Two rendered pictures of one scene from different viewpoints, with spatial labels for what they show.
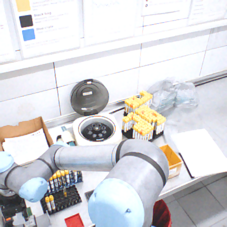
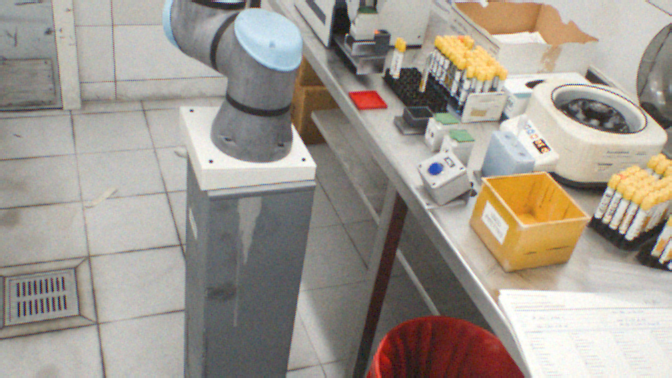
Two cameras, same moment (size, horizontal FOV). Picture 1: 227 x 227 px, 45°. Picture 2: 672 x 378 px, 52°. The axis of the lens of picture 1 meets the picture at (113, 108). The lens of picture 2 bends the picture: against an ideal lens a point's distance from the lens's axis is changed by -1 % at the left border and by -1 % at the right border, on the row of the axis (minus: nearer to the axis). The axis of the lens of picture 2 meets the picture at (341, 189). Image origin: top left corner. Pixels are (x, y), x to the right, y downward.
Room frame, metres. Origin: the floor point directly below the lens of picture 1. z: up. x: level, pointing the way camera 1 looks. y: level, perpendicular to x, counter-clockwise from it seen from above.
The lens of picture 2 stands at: (0.57, -1.21, 1.61)
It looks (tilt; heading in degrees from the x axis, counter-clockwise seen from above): 36 degrees down; 90
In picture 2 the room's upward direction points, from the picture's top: 10 degrees clockwise
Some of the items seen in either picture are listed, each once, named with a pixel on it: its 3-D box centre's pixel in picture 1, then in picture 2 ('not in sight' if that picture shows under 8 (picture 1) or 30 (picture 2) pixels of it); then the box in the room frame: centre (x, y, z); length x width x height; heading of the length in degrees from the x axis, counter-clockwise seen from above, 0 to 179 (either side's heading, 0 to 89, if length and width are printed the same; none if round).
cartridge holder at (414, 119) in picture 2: (92, 197); (418, 119); (0.71, 0.08, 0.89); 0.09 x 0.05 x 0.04; 24
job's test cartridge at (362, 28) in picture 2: (28, 217); (363, 23); (0.56, 0.33, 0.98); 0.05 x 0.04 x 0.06; 27
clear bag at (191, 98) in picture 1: (185, 90); not in sight; (1.49, -0.48, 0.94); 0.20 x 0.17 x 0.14; 91
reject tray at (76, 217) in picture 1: (74, 222); (367, 99); (0.60, 0.16, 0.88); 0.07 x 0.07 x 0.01; 27
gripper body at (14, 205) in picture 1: (12, 198); not in sight; (0.55, 0.35, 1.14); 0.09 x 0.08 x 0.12; 117
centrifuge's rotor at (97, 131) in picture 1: (97, 132); (593, 120); (1.07, 0.08, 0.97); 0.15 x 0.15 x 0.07
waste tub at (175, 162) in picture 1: (162, 163); (526, 220); (0.90, -0.25, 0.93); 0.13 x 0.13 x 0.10; 26
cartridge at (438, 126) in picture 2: not in sight; (441, 131); (0.76, 0.02, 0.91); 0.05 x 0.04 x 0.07; 27
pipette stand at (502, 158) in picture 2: not in sight; (506, 167); (0.88, -0.10, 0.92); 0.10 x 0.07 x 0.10; 112
